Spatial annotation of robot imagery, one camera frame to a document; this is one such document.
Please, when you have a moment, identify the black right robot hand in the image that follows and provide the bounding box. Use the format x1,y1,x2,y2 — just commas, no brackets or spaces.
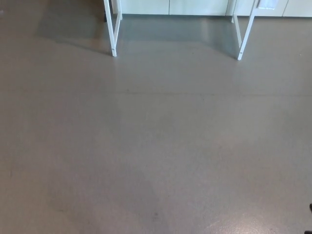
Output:
304,203,312,234

